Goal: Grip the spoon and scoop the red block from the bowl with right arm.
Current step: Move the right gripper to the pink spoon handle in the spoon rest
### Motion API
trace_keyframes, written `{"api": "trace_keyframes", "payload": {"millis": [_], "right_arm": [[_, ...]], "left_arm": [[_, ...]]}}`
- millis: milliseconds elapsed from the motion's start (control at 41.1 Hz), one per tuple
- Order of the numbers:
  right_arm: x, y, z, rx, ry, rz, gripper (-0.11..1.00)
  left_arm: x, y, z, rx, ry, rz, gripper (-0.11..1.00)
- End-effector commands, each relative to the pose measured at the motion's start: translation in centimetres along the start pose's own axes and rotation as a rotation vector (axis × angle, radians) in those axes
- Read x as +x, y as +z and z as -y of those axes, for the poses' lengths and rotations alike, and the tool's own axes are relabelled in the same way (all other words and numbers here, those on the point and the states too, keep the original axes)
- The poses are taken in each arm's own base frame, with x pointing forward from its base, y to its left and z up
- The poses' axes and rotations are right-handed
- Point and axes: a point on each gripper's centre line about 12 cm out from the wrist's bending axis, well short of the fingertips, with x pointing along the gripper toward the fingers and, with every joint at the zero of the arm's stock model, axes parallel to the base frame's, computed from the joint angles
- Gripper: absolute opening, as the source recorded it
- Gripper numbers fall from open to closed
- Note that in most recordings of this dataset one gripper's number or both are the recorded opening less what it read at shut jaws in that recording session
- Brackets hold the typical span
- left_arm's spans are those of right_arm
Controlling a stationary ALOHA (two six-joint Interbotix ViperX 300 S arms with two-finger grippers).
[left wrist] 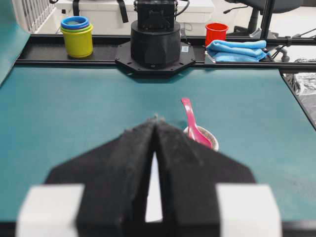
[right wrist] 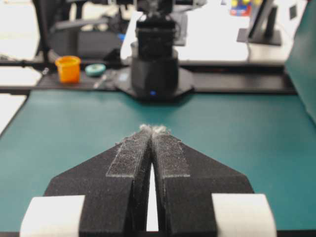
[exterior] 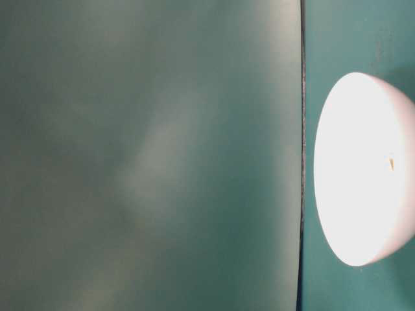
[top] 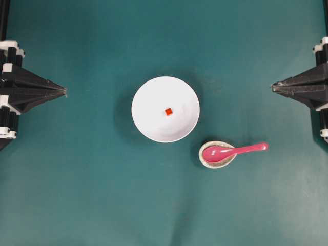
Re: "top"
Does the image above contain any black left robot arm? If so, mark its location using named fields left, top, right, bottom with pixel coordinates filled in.
left=1, top=1, right=66, bottom=140

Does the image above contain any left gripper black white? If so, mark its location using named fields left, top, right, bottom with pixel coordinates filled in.
left=1, top=40, right=66, bottom=138

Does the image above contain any small speckled ceramic dish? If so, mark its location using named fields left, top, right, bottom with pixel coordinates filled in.
left=198, top=141, right=237, bottom=169

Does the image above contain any white round bowl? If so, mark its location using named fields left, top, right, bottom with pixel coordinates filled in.
left=131, top=76, right=200, bottom=143

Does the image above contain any pink plastic spoon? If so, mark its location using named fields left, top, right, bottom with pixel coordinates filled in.
left=202, top=142, right=269, bottom=163

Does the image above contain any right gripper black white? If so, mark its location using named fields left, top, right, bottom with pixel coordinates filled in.
left=271, top=36, right=327, bottom=142

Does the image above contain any small red block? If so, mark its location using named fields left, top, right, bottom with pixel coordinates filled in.
left=165, top=108, right=173, bottom=116

